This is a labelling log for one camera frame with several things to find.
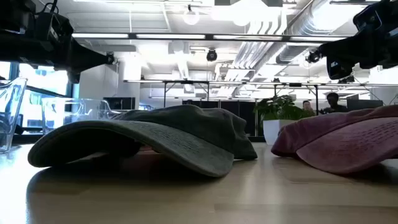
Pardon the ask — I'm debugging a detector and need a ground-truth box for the wide clear plastic bin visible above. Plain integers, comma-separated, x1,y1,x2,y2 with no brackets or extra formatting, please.
42,98,125,134

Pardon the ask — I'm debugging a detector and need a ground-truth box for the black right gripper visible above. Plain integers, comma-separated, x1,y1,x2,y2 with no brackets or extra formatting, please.
318,26,398,80

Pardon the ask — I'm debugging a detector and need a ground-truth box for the round white ceiling lamp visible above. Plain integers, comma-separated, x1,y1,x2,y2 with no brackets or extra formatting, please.
182,4,200,26

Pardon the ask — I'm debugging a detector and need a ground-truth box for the long ceiling light bar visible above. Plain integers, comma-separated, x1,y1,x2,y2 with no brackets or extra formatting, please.
72,32,348,43

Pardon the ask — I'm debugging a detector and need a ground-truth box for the silver ventilation duct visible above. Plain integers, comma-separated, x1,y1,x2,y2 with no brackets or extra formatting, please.
275,0,355,65

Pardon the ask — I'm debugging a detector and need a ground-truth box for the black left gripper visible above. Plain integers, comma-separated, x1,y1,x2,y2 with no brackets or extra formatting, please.
0,29,108,84

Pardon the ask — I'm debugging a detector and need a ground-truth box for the white square plant pot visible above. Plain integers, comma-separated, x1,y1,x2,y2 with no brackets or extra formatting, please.
262,119,292,146

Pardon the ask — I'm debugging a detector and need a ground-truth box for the dark green baseball cap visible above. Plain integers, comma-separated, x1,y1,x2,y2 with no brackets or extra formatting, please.
27,104,258,178

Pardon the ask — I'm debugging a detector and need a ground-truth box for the green leafy plant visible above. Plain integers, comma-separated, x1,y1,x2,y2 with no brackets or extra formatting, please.
253,95,315,123

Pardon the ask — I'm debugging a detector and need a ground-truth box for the black computer monitor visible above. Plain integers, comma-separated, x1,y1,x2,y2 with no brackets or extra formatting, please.
103,96,136,111
346,99,384,112

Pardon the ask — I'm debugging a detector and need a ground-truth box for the maroon baseball cap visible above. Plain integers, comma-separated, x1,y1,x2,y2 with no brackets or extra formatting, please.
271,105,398,175

